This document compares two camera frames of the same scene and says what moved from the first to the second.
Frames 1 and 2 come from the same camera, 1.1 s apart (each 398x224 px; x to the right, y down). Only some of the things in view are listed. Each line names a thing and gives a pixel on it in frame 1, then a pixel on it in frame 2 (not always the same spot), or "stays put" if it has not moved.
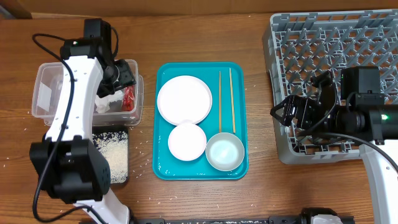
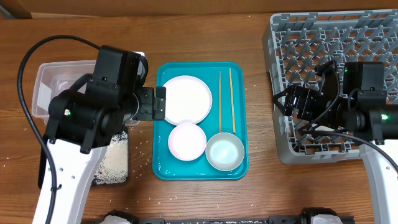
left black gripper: x=127 y=78 to x=147 y=110
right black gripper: x=303 y=103 to x=304 y=94
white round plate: x=184 y=98 stays put
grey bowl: x=224 y=152 stays put
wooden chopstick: x=232 y=102 stays put
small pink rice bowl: x=187 y=141 stays put
